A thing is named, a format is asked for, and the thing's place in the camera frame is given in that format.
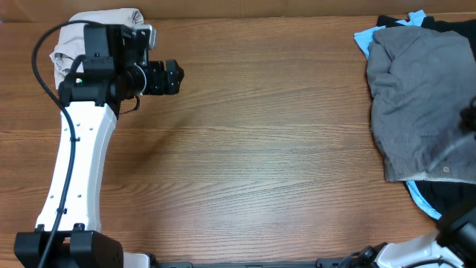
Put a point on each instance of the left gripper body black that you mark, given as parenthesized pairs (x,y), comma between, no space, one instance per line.
(154,80)

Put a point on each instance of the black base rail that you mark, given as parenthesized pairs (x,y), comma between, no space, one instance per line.
(319,263)

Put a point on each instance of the black and blue garment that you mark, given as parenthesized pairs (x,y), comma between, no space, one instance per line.
(434,198)

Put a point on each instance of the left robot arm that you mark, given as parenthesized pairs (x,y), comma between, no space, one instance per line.
(115,67)

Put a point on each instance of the beige folded shorts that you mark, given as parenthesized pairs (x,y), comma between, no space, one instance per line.
(71,37)

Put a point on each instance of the grey shorts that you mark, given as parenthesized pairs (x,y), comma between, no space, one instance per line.
(420,81)

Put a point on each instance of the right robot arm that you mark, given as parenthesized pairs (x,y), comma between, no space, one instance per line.
(439,242)

